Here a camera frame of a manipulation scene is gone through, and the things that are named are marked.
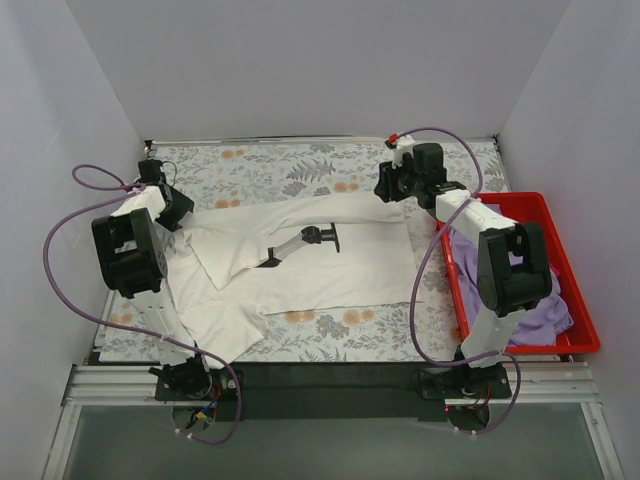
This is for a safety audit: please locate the white t shirt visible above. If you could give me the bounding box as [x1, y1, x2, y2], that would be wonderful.
[168, 192, 416, 368]

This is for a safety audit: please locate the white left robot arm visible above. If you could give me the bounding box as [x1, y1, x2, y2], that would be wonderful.
[91, 159, 213, 400]

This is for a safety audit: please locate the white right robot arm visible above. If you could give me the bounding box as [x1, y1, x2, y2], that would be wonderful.
[374, 135, 553, 398]

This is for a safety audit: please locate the red plastic bin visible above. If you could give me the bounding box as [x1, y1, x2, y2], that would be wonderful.
[441, 192, 600, 355]

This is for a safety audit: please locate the purple t shirt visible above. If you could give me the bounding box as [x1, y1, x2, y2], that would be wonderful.
[449, 227, 574, 347]

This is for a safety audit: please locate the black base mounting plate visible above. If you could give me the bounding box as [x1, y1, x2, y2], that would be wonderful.
[154, 360, 511, 424]

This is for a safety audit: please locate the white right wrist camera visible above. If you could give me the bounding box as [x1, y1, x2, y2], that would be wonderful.
[385, 133, 416, 168]

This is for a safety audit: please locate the aluminium table frame rail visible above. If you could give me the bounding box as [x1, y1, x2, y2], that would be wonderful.
[42, 364, 166, 480]

